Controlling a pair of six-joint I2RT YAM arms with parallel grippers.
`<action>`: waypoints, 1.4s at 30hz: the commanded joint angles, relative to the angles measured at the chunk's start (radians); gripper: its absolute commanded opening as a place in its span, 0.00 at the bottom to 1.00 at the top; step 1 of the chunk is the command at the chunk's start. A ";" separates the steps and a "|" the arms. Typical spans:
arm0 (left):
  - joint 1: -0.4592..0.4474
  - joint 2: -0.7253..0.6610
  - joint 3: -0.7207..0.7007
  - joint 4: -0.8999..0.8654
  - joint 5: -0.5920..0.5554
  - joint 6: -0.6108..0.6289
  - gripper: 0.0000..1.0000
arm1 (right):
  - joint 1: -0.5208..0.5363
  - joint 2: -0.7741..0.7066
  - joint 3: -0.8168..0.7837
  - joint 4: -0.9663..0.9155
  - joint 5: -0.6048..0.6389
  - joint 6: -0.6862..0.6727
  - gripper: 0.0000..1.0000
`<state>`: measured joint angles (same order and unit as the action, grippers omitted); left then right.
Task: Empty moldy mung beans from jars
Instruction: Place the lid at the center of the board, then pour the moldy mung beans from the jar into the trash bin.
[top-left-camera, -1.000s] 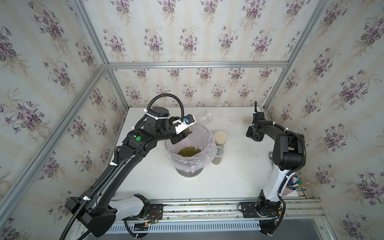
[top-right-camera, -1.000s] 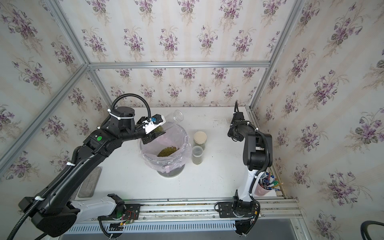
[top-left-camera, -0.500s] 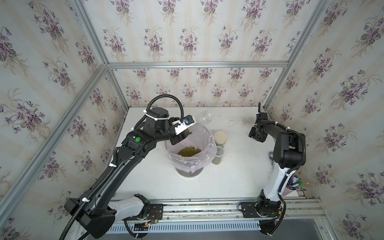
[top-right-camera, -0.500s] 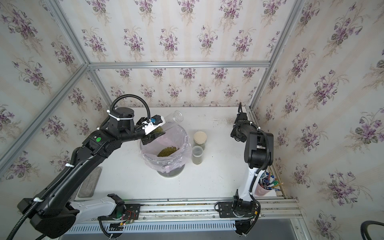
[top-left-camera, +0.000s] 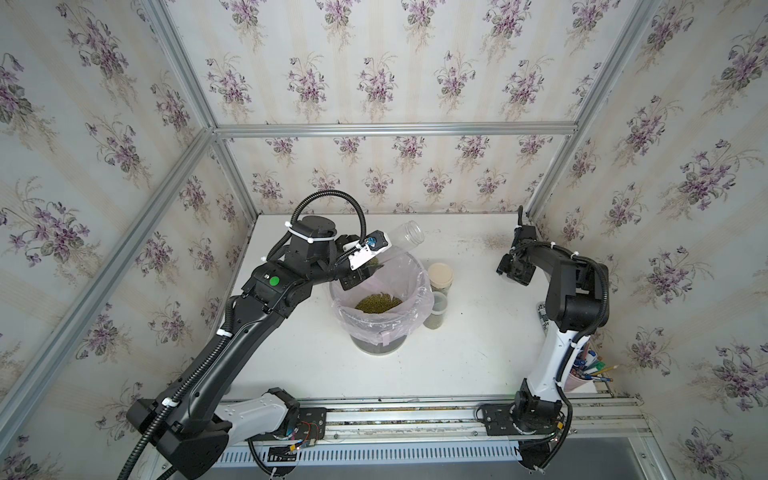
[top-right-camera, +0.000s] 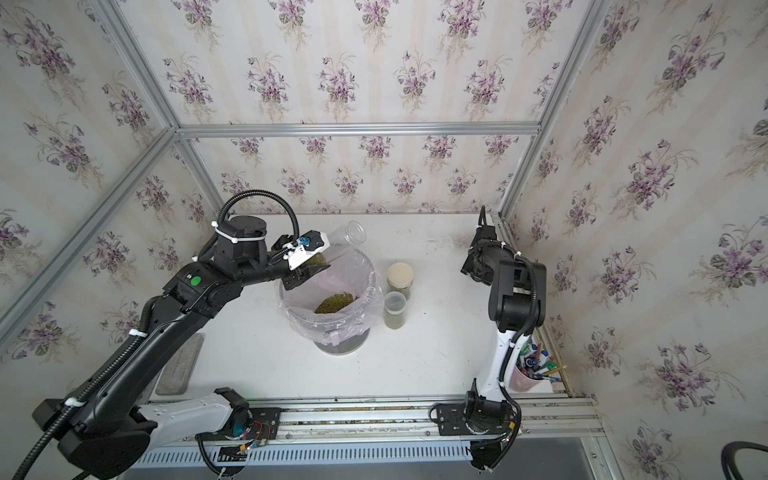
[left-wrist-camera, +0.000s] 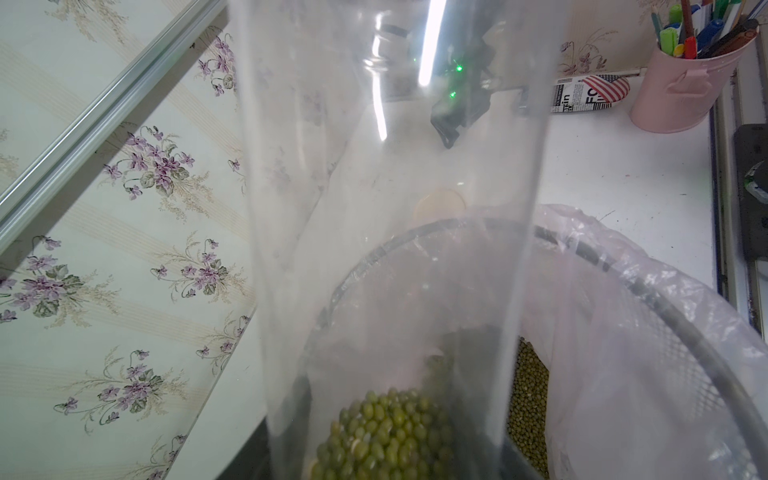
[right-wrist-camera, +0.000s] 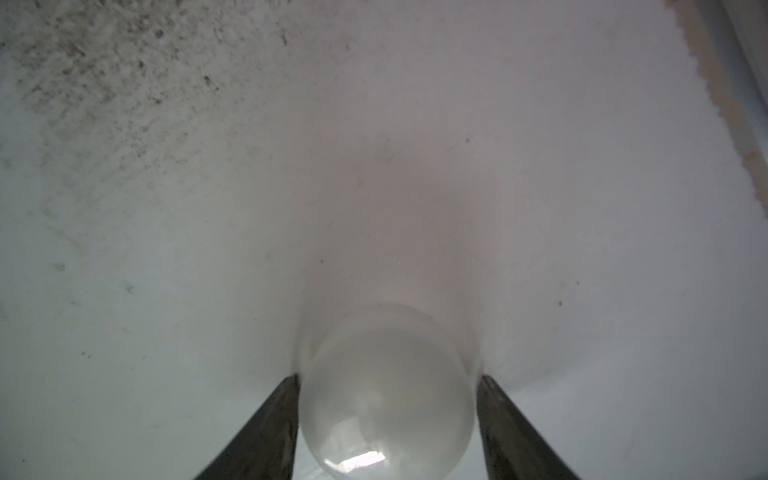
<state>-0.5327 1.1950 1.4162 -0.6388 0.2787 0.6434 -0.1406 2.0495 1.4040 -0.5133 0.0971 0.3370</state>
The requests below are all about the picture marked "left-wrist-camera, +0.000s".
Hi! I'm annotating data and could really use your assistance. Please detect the clear jar with mung beans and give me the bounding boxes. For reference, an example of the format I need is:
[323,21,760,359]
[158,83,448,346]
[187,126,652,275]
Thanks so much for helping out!
[229,1,568,479]

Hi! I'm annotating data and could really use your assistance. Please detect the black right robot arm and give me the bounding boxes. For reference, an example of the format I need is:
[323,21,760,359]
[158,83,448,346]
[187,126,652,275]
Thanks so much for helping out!
[359,1,557,151]

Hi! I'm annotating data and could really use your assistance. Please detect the mung beans in bin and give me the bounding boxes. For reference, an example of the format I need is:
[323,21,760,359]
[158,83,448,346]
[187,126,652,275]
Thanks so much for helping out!
[507,337,550,479]

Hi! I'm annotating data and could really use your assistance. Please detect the jar with beige lid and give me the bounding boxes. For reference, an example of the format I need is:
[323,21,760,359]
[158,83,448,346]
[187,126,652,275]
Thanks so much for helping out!
[412,188,467,224]

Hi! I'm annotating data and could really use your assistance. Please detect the mesh bin with plastic bag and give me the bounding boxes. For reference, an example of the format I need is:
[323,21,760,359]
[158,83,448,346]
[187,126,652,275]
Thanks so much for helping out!
[299,203,768,480]

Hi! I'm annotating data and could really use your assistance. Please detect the pink pen holder cup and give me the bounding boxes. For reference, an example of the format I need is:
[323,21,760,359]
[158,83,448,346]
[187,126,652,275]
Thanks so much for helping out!
[630,44,748,134]

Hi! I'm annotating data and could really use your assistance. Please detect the pens in holder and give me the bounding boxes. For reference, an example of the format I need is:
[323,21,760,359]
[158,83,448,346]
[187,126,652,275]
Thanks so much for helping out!
[650,0,767,60]

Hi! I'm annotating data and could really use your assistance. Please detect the aluminium frame post left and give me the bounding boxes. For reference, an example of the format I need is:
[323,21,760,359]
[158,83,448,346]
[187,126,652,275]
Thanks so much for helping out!
[1,1,227,251]

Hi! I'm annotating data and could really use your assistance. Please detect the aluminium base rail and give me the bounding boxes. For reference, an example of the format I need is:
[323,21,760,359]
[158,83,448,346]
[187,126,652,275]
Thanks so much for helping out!
[709,39,767,338]

